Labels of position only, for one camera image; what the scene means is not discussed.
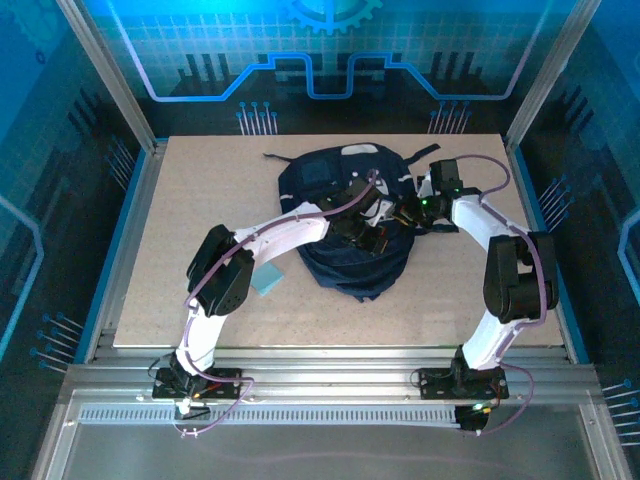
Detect navy blue backpack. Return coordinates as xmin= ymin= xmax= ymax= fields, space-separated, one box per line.
xmin=262 ymin=141 xmax=460 ymax=304

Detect light blue sticky note pad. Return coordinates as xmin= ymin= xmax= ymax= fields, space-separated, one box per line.
xmin=251 ymin=262 xmax=285 ymax=297

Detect black controller box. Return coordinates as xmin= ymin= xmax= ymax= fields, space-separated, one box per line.
xmin=455 ymin=403 xmax=490 ymax=435

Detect grey metal panel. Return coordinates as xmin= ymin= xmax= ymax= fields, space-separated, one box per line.
xmin=32 ymin=389 xmax=634 ymax=480

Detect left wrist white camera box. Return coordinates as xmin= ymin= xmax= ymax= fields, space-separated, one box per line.
xmin=363 ymin=196 xmax=397 ymax=227

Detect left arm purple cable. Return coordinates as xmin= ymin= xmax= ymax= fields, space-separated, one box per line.
xmin=172 ymin=168 xmax=379 ymax=439

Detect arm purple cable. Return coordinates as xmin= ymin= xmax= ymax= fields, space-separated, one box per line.
xmin=172 ymin=168 xmax=379 ymax=439
xmin=452 ymin=153 xmax=546 ymax=437

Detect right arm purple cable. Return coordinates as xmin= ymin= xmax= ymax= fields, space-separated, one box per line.
xmin=452 ymin=153 xmax=546 ymax=437

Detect aluminium table side rail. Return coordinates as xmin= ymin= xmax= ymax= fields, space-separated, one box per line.
xmin=84 ymin=139 xmax=170 ymax=364
xmin=502 ymin=139 xmax=576 ymax=364

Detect aluminium frame beam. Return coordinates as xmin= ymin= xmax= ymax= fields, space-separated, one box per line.
xmin=59 ymin=344 xmax=609 ymax=401

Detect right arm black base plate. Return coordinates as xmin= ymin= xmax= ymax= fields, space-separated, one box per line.
xmin=416 ymin=367 xmax=510 ymax=401

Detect slotted grey cable duct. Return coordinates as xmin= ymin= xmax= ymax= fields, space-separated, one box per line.
xmin=78 ymin=405 xmax=464 ymax=427

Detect aluminium frame post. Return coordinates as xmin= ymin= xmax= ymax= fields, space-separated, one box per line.
xmin=54 ymin=0 xmax=169 ymax=154
xmin=502 ymin=0 xmax=604 ymax=154

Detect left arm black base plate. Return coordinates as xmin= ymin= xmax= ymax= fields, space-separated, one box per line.
xmin=151 ymin=367 xmax=245 ymax=401

